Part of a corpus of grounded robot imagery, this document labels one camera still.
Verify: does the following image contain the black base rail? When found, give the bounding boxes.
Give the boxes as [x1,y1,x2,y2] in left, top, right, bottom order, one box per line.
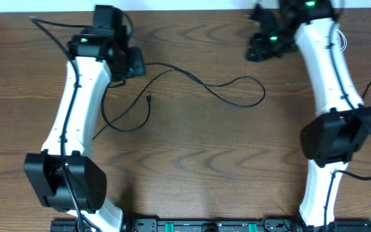
[49,218,371,232]

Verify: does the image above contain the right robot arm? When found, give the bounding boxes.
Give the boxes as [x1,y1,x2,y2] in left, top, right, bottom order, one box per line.
[247,1,371,231]

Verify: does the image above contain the white usb cable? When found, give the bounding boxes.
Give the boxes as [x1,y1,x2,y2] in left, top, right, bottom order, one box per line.
[335,30,348,55]

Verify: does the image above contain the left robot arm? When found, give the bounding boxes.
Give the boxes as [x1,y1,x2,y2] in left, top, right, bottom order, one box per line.
[24,5,146,231]

